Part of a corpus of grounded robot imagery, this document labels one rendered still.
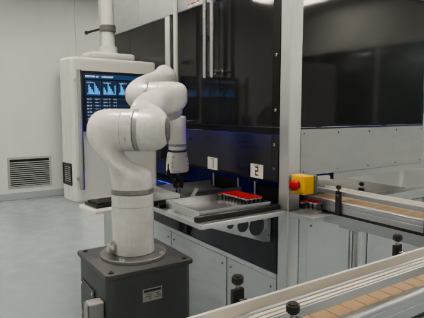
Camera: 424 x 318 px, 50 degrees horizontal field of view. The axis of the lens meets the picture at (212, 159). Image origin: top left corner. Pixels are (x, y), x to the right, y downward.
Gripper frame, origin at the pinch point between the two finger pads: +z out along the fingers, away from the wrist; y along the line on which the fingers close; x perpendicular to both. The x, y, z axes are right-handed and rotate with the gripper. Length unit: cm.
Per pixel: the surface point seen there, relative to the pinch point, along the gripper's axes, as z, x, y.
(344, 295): -3, 132, 43
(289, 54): -55, 52, -21
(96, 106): -36, -47, 21
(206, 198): 3.9, 20.5, -2.1
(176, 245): 43, -37, -20
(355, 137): -21, 52, -60
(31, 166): 48, -503, -41
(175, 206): 3.7, 27.8, 17.3
